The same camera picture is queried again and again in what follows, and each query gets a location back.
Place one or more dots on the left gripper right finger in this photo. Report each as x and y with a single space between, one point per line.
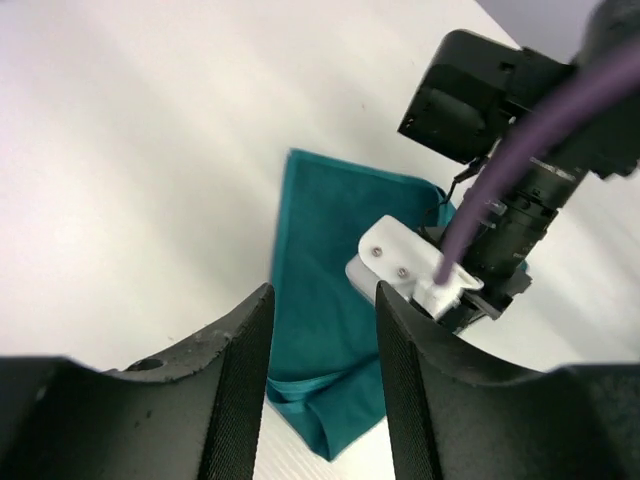
457 412

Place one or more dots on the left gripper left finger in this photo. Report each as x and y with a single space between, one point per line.
191 411

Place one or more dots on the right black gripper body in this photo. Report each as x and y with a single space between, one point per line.
514 225

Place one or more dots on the teal cloth napkin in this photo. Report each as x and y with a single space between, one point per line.
324 376

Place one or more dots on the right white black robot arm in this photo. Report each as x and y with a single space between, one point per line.
468 99

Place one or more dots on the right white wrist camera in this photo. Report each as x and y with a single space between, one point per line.
390 251

